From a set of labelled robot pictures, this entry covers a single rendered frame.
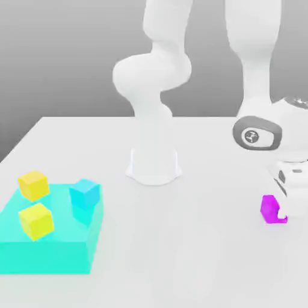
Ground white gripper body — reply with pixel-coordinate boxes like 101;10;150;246
273;178;308;218

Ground small magenta cube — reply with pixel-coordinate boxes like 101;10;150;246
259;194;289;225

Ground small cyan cube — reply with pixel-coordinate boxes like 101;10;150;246
69;178;102;211

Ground small lemon yellow cube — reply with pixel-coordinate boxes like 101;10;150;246
18;202;55;242

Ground small amber yellow cube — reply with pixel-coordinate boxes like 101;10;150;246
17;170;51;202

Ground large turquoise box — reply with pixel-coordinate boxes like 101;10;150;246
0;183;105;276

